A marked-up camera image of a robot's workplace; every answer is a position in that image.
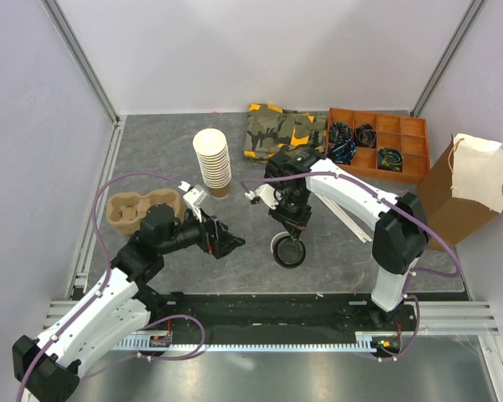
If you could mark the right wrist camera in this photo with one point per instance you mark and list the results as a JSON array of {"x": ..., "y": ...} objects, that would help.
[{"x": 264, "y": 193}]

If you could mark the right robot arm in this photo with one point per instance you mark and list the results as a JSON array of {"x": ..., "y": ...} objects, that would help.
[{"x": 398, "y": 241}]

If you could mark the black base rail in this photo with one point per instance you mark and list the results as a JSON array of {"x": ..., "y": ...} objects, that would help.
[{"x": 273, "y": 318}]

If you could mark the white wrapped straw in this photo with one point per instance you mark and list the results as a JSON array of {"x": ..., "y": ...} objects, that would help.
[{"x": 345, "y": 219}]

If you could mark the cardboard cup carrier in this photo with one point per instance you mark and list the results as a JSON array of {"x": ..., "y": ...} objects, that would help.
[{"x": 125, "y": 211}]

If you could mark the blue striped rolled band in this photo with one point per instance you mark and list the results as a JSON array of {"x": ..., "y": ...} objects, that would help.
[{"x": 342, "y": 152}]

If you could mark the brown paper bag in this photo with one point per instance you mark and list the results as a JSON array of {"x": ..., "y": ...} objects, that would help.
[{"x": 463, "y": 190}]

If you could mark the yellow black rolled band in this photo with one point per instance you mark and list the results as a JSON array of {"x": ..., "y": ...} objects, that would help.
[{"x": 389, "y": 159}]

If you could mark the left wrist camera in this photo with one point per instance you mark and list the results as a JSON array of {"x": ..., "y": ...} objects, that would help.
[{"x": 193, "y": 197}]

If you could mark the black plastic cup lid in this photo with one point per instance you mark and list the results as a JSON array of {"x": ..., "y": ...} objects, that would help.
[{"x": 288, "y": 253}]

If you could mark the stack of paper cups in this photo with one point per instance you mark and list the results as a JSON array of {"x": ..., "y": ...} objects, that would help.
[{"x": 212, "y": 152}]

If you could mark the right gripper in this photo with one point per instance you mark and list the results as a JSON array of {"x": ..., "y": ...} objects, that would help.
[{"x": 298, "y": 223}]

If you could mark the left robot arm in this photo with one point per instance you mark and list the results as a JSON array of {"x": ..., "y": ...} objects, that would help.
[{"x": 51, "y": 365}]

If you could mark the dark rolled band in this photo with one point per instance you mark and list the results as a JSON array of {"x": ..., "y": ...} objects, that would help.
[{"x": 339, "y": 132}]

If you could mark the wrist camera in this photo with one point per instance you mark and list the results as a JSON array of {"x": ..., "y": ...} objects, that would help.
[
  {"x": 264, "y": 193},
  {"x": 193, "y": 197}
]

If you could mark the single brown paper cup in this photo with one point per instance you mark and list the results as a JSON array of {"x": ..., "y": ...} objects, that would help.
[{"x": 273, "y": 247}]

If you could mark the slotted cable duct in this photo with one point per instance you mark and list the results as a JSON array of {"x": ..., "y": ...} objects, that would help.
[{"x": 145, "y": 343}]

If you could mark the camouflage folded cloth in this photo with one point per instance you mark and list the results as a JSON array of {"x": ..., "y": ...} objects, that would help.
[{"x": 271, "y": 129}]

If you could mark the orange compartment tray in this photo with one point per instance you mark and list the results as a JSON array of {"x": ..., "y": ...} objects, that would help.
[{"x": 406, "y": 134}]

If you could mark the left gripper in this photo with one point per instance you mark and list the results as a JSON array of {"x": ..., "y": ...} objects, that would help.
[{"x": 210, "y": 226}]

